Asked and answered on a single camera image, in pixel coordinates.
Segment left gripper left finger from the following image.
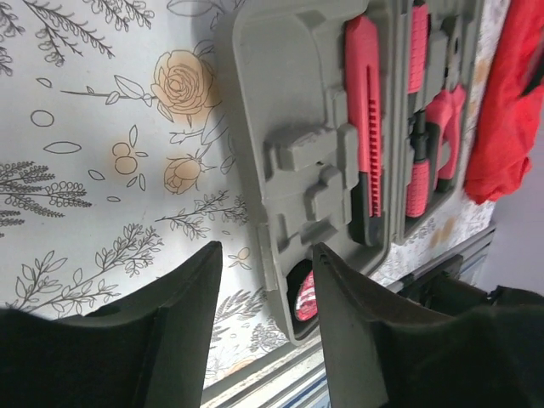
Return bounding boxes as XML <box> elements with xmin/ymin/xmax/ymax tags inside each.
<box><xmin>1</xmin><ymin>241</ymin><xmax>223</xmax><ymax>407</ymax></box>

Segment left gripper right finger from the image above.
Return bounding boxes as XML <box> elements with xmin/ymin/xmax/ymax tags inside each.
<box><xmin>313</xmin><ymin>244</ymin><xmax>543</xmax><ymax>407</ymax></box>

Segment small red tape measure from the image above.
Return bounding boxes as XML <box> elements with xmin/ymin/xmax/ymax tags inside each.
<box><xmin>287</xmin><ymin>259</ymin><xmax>318</xmax><ymax>326</ymax></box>

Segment grey plastic tool case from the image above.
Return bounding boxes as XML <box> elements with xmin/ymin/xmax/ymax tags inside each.
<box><xmin>214</xmin><ymin>1</ymin><xmax>484</xmax><ymax>345</ymax></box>

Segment pink black pliers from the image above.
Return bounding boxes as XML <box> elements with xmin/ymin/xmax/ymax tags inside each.
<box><xmin>426</xmin><ymin>17</ymin><xmax>467</xmax><ymax>193</ymax></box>

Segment pink black utility knife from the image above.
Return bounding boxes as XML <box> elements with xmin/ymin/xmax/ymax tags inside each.
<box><xmin>344</xmin><ymin>14</ymin><xmax>383</xmax><ymax>247</ymax></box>

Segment pink black long screwdriver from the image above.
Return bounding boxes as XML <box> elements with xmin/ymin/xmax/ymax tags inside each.
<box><xmin>407</xmin><ymin>1</ymin><xmax>428</xmax><ymax>112</ymax></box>

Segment red cloth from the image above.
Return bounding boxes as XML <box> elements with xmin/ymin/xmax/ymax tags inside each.
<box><xmin>464</xmin><ymin>1</ymin><xmax>543</xmax><ymax>205</ymax></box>

